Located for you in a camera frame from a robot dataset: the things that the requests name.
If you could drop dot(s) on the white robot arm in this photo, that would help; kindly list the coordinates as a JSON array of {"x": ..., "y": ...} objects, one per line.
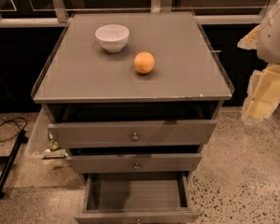
[{"x": 265, "y": 38}]

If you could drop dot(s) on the orange fruit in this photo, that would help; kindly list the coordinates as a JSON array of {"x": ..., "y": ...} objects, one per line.
[{"x": 143, "y": 63}]

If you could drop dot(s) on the black stand leg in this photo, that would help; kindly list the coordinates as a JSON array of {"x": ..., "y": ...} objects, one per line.
[{"x": 21, "y": 139}]

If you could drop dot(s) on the grey top drawer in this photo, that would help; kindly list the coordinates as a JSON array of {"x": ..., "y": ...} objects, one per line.
[{"x": 135, "y": 124}]

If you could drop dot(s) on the grey drawer cabinet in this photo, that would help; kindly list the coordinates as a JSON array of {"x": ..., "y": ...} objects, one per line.
[{"x": 82, "y": 72}]

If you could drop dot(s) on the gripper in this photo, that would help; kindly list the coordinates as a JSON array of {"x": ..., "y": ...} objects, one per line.
[{"x": 274, "y": 37}]

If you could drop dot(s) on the grey middle drawer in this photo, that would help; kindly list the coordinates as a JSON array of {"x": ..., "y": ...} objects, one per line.
[{"x": 135, "y": 159}]

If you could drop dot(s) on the grey drawer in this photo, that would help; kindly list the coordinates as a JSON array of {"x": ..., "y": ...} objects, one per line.
[
  {"x": 135, "y": 124},
  {"x": 135, "y": 159},
  {"x": 137, "y": 198}
]

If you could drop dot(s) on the metal window frame rail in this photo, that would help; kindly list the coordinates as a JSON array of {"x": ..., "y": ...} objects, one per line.
[{"x": 37, "y": 13}]

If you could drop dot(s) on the clear plastic bin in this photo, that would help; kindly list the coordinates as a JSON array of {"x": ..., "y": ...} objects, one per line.
[{"x": 41, "y": 144}]

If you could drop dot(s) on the grey bottom drawer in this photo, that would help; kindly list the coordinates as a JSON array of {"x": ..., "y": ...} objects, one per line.
[{"x": 137, "y": 198}]

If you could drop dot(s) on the white ceramic bowl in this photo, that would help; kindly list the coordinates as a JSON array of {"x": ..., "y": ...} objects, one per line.
[{"x": 112, "y": 37}]

